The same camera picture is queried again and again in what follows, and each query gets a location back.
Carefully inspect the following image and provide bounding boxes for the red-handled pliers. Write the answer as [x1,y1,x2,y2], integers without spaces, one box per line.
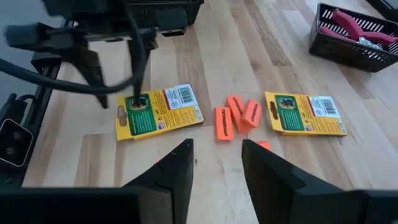
[362,30,398,47]
[318,8,383,50]

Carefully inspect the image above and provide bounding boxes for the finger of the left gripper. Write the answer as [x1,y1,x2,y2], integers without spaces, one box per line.
[67,46,109,109]
[129,39,156,97]

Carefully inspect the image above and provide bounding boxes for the black camera module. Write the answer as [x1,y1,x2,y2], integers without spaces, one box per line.
[0,118,34,169]

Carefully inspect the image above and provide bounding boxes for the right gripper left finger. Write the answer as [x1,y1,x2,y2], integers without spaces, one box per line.
[0,138,195,224]

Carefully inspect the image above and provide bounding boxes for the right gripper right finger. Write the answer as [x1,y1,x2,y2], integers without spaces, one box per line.
[241,139,398,224]

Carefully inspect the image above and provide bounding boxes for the black mesh plastic basket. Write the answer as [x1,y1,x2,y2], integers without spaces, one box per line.
[129,0,205,26]
[309,2,398,73]

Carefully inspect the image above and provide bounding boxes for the yellow packaging card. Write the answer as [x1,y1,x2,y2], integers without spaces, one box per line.
[264,90,348,137]
[114,83,205,142]

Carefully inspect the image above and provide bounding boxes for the orange eraser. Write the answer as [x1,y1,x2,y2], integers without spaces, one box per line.
[241,98,263,128]
[226,95,252,134]
[213,106,234,141]
[255,140,274,153]

